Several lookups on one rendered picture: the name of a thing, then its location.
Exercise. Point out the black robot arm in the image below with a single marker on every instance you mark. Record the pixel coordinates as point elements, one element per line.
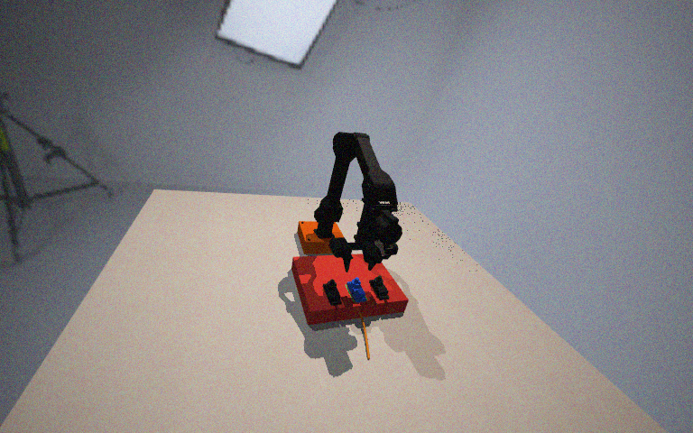
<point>377,186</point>

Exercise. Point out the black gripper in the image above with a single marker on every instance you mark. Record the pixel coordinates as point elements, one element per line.
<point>342,249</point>

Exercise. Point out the blue micro servo with orange cable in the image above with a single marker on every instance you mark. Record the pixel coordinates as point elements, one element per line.
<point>359,295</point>

